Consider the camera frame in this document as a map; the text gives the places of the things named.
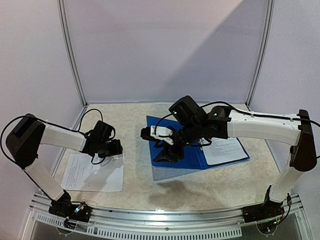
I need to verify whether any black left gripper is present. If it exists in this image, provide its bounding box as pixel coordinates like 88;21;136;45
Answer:
97;139;124;159

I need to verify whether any blue plastic clip folder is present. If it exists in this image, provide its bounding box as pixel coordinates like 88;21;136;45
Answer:
146;115;251;171

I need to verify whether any printed white paper sheet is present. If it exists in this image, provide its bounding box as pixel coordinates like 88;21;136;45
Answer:
201;137;250;166

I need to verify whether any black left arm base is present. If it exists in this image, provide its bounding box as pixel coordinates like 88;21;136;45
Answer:
48;191;93;223

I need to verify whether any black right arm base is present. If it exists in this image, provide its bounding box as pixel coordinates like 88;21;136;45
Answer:
241;185;292;225

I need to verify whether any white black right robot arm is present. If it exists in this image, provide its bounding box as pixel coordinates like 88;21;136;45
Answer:
149;95;318;218

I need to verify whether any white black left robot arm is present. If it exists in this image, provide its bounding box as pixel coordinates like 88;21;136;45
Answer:
0;114;123;217

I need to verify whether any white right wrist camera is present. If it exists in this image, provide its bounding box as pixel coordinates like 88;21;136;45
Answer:
140;125;174;145

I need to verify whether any aluminium front rail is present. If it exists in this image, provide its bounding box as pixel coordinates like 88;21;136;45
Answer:
23;193;313;240

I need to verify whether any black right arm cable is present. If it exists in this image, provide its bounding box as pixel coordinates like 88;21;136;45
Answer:
154;101;320;221

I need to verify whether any left aluminium corner post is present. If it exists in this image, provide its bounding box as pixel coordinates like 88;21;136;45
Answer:
56;0;88;106

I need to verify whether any aluminium corner post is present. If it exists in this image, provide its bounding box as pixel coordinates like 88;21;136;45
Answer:
56;0;88;106
245;0;275;109

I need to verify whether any right aluminium corner post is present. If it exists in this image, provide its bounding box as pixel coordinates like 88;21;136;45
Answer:
245;0;275;109

